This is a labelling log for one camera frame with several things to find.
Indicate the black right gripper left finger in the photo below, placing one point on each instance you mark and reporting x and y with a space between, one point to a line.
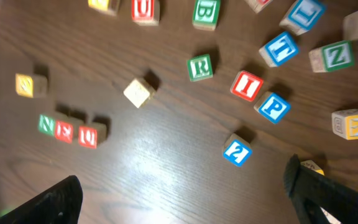
60 204

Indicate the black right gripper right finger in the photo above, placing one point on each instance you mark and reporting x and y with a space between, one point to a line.
311 193

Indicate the red u block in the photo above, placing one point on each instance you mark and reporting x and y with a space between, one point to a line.
145 12
92 135

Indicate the green N wooden block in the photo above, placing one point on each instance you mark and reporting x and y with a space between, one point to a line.
47 122

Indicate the green R wooden block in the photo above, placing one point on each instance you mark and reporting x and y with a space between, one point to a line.
200 68

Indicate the yellow S wooden block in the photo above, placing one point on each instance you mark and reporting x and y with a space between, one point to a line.
313 166

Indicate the yellow A wooden block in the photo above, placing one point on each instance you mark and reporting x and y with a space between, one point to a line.
345 123

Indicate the blue 2 wooden block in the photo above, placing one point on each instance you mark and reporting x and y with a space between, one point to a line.
236 150

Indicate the blue P wooden block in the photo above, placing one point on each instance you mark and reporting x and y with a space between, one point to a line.
272 107

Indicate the yellow G wooden block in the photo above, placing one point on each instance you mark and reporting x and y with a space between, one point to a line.
31 86

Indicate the red I block lower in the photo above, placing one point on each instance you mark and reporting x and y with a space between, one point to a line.
246 85

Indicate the red i block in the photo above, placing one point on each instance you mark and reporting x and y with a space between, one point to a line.
257 5
246 85

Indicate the plain wood top block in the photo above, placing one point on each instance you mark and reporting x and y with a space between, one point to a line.
138 92

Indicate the green Z wooden block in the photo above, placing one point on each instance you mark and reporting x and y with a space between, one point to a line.
332 57

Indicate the blue T wooden block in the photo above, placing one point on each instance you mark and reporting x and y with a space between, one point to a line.
279 50

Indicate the blue L wooden block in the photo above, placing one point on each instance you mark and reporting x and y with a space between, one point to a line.
302 16

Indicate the red I block upper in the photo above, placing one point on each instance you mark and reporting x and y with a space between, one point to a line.
257 5

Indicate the yellow O wooden block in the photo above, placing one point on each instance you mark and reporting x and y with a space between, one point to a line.
109 7

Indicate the green B wooden block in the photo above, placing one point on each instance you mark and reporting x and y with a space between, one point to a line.
205 14

